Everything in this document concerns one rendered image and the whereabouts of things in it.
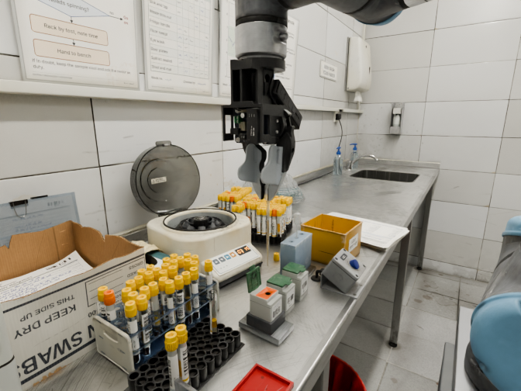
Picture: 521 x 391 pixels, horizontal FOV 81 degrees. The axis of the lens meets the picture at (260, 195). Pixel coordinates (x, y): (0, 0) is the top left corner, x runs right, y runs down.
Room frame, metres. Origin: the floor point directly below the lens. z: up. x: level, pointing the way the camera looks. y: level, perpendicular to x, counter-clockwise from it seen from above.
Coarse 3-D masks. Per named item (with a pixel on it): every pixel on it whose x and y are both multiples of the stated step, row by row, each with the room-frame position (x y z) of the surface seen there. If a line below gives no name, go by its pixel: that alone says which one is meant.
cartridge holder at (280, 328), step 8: (248, 312) 0.51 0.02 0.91; (240, 320) 0.51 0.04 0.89; (248, 320) 0.50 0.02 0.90; (256, 320) 0.49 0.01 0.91; (264, 320) 0.48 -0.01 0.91; (280, 320) 0.50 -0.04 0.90; (248, 328) 0.50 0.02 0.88; (256, 328) 0.49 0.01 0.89; (264, 328) 0.48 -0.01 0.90; (272, 328) 0.47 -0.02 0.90; (280, 328) 0.49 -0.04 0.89; (288, 328) 0.49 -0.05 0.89; (264, 336) 0.47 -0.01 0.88; (272, 336) 0.47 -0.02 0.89; (280, 336) 0.47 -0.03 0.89
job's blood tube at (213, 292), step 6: (210, 294) 0.46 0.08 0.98; (216, 294) 0.46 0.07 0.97; (210, 300) 0.46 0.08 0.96; (216, 300) 0.46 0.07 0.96; (210, 306) 0.46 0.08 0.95; (216, 306) 0.46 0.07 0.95; (210, 312) 0.46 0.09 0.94; (216, 312) 0.46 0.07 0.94; (210, 318) 0.46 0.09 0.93; (216, 318) 0.46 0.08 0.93; (210, 324) 0.46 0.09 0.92; (216, 324) 0.46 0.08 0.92; (210, 330) 0.46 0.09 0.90; (216, 330) 0.46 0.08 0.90
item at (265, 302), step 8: (264, 288) 0.52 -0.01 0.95; (256, 296) 0.49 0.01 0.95; (264, 296) 0.49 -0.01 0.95; (272, 296) 0.50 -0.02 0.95; (280, 296) 0.50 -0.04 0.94; (256, 304) 0.49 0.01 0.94; (264, 304) 0.48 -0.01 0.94; (272, 304) 0.48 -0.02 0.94; (280, 304) 0.50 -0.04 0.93; (256, 312) 0.49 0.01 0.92; (264, 312) 0.48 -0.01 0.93; (272, 312) 0.48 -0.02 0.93; (280, 312) 0.50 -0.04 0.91; (272, 320) 0.48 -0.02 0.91
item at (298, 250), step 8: (304, 232) 0.76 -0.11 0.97; (288, 240) 0.70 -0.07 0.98; (296, 240) 0.70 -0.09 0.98; (304, 240) 0.71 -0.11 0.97; (288, 248) 0.67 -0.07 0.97; (296, 248) 0.67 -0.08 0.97; (304, 248) 0.71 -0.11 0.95; (288, 256) 0.67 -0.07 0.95; (296, 256) 0.67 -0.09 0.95; (304, 256) 0.71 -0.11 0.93; (280, 264) 0.69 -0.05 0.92; (304, 264) 0.71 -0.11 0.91; (280, 272) 0.69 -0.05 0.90
